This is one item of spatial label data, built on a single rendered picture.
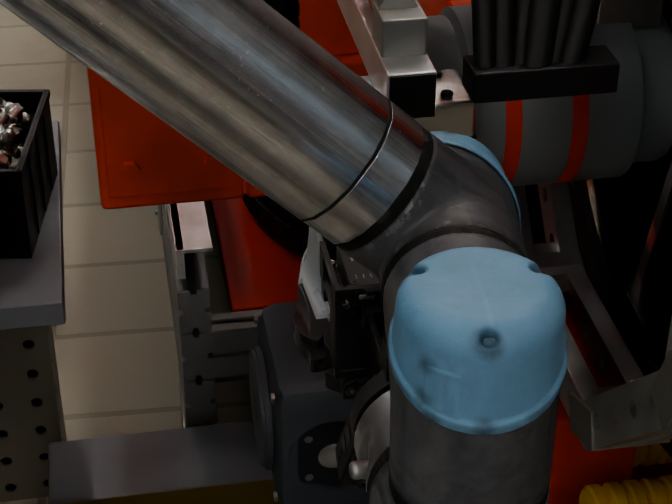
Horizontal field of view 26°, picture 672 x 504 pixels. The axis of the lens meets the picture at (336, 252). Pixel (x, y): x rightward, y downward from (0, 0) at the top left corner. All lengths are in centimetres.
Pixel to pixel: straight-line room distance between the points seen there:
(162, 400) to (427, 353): 158
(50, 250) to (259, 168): 102
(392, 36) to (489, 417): 32
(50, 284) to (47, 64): 159
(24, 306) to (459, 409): 104
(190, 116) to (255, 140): 3
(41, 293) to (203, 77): 98
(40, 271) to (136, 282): 78
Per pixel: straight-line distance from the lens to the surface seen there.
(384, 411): 76
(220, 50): 67
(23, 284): 165
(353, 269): 83
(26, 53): 325
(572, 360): 123
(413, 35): 88
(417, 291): 62
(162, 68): 67
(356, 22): 95
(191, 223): 184
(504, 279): 63
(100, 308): 238
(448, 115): 90
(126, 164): 158
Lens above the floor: 136
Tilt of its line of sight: 33 degrees down
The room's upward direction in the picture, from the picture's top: straight up
